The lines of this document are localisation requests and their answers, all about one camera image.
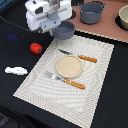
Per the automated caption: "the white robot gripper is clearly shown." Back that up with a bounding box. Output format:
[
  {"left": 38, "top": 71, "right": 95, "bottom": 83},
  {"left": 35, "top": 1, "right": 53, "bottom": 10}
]
[{"left": 25, "top": 0, "right": 72, "bottom": 33}]

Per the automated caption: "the red sausage toy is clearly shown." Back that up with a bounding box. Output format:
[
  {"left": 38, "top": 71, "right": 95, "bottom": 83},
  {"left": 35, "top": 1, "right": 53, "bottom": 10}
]
[{"left": 30, "top": 43, "right": 42, "bottom": 54}]

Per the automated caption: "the white fish toy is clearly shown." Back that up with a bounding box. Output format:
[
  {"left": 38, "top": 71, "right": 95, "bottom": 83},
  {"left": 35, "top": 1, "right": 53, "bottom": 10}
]
[{"left": 5, "top": 67, "right": 28, "bottom": 75}]

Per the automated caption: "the grey saucepan with handle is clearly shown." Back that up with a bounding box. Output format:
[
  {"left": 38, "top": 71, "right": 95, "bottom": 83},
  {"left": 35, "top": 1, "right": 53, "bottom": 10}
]
[{"left": 53, "top": 21, "right": 75, "bottom": 40}]

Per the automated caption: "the pink stove board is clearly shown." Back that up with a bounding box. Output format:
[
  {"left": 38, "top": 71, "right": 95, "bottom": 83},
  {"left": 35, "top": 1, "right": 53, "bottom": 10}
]
[{"left": 71, "top": 0, "right": 128, "bottom": 43}]

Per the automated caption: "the beige round plate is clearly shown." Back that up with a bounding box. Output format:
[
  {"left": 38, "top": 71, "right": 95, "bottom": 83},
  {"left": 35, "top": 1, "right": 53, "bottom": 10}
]
[{"left": 55, "top": 55, "right": 83, "bottom": 78}]

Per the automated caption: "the beige bowl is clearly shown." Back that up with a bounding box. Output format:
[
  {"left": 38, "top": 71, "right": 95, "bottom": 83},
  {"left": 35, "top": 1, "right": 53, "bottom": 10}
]
[{"left": 119, "top": 5, "right": 128, "bottom": 30}]

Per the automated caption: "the white woven placemat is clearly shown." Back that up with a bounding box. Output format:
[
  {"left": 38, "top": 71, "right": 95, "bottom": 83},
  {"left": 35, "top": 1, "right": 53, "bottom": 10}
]
[{"left": 14, "top": 35, "right": 114, "bottom": 128}]

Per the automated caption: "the grey pot with handles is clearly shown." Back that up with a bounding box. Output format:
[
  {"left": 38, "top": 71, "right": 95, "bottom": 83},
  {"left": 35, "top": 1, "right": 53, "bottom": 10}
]
[{"left": 78, "top": 1, "right": 107, "bottom": 24}]

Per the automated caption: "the knife with wooden handle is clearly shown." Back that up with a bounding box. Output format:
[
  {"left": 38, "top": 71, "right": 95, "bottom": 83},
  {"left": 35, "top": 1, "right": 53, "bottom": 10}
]
[{"left": 58, "top": 49, "right": 97, "bottom": 63}]

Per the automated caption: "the fork with wooden handle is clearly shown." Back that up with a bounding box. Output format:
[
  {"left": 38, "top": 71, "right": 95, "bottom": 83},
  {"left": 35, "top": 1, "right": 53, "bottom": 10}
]
[{"left": 45, "top": 72, "right": 85, "bottom": 89}]

